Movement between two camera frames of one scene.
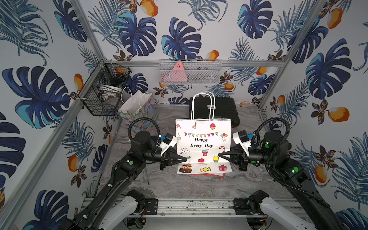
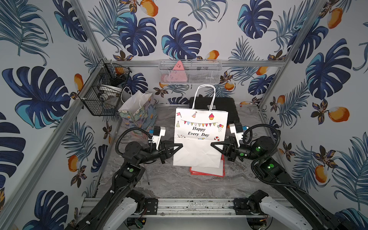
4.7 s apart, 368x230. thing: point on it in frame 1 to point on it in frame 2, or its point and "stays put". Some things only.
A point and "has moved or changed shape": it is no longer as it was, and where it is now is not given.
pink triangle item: x=178 y=74 stays put
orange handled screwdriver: x=148 y=180 stays put
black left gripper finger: x=175 y=158 to x=169 y=148
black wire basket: x=101 y=94 stays put
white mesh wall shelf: x=190 y=71 stays put
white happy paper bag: x=200 y=141 has moved or changed shape
